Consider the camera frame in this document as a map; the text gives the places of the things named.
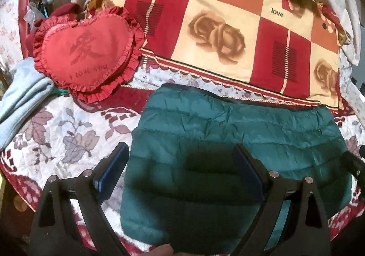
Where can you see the floral bedsheet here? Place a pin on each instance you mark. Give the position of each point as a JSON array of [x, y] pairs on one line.
[[71, 130]]

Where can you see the dark red cloth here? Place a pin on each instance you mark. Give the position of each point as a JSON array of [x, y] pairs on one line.
[[68, 8]]

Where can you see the teal puffer jacket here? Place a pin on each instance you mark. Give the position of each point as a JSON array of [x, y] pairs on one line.
[[228, 119]]

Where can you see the rose patterned checkered pillow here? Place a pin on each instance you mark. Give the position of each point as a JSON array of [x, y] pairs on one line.
[[228, 11]]

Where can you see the person's left hand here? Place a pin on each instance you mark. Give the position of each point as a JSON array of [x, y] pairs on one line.
[[164, 251]]

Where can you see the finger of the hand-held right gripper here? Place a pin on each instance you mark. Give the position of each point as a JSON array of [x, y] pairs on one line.
[[355, 165]]

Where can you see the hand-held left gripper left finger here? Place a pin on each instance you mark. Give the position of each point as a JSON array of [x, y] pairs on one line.
[[112, 170]]

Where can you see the red heart-shaped frilled pillow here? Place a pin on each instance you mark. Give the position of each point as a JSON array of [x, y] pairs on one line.
[[85, 48]]

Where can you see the light blue cloth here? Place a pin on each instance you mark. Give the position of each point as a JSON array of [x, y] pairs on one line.
[[22, 96]]

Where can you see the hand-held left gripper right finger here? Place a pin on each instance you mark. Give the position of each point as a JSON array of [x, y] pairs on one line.
[[248, 173]]

